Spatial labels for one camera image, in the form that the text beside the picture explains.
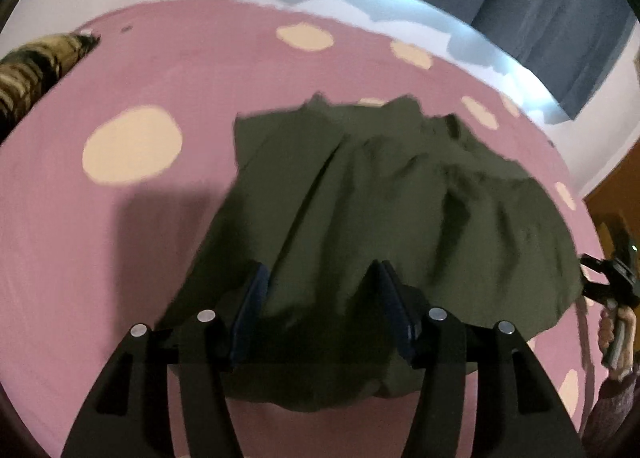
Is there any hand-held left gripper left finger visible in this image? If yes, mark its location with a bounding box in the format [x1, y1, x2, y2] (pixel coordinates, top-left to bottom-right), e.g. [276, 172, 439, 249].
[60, 260, 271, 458]

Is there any brown wooden door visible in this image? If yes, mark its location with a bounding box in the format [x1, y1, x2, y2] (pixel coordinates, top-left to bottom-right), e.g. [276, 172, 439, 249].
[582, 140, 640, 261]

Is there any striped yellow black pillow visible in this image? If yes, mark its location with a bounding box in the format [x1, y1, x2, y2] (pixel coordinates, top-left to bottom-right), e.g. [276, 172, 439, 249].
[0, 32, 101, 141]

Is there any blue curtain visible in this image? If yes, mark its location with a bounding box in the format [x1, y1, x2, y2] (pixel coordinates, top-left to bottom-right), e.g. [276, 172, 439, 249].
[232, 0, 640, 121]

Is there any olive green zip jacket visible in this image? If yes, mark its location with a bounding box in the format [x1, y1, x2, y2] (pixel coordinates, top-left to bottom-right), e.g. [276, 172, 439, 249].
[150, 92, 585, 413]

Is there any person's right hand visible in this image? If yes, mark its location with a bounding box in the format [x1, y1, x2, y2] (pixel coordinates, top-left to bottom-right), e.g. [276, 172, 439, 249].
[597, 305, 639, 380]

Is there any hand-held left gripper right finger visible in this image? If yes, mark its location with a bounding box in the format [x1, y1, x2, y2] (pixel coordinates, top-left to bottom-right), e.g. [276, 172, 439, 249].
[367, 259, 586, 458]

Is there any pink spotted bed sheet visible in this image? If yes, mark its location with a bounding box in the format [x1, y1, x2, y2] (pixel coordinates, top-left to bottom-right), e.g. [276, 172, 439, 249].
[0, 0, 608, 458]

